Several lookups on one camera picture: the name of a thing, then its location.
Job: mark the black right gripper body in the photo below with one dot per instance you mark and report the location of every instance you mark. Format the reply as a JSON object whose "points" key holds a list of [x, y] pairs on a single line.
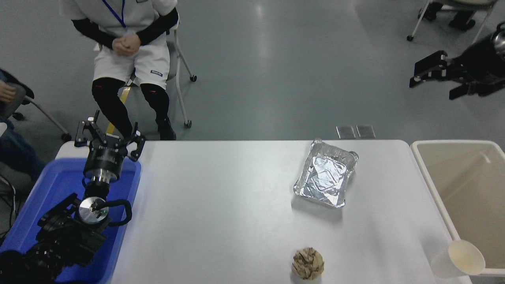
{"points": [[481, 63]]}

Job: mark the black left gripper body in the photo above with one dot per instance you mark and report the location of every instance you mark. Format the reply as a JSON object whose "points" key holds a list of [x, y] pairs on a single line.
{"points": [[104, 159]]}

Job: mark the white paper cup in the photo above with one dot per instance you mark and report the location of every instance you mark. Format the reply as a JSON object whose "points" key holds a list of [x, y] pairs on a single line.
{"points": [[457, 260]]}

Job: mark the person's right hand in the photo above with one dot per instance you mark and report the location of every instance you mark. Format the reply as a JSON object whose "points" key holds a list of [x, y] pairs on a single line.
{"points": [[119, 46]]}

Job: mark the person's hand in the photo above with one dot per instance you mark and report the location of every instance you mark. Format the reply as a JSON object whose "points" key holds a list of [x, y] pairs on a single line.
{"points": [[7, 91]]}

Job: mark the person's left hand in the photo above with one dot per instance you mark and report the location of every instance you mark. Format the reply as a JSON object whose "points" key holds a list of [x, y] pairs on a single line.
{"points": [[133, 42]]}

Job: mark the person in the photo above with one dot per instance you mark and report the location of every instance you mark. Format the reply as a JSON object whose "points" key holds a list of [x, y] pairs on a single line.
{"points": [[461, 21], [15, 152], [130, 67]]}

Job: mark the blue plastic tray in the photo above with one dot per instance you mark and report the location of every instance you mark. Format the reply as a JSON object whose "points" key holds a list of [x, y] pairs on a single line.
{"points": [[59, 181]]}

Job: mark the white wheeled chair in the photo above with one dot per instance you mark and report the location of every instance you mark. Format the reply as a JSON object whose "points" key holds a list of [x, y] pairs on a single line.
{"points": [[469, 4], [180, 96]]}

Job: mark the grey wheeled chair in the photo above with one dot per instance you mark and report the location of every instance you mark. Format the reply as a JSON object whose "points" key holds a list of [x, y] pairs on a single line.
{"points": [[19, 94]]}

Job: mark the grey metal floor plate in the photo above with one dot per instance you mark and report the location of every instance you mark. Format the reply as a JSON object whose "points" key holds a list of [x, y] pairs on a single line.
{"points": [[345, 132], [365, 131]]}

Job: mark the large pale bin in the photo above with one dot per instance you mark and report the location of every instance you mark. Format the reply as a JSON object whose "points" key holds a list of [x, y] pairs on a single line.
{"points": [[465, 185]]}

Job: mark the silver foil tray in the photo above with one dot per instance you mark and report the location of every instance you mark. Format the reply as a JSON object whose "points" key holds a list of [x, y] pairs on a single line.
{"points": [[325, 173]]}

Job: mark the crumpled tan paper ball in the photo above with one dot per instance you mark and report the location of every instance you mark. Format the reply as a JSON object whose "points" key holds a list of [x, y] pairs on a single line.
{"points": [[308, 264]]}

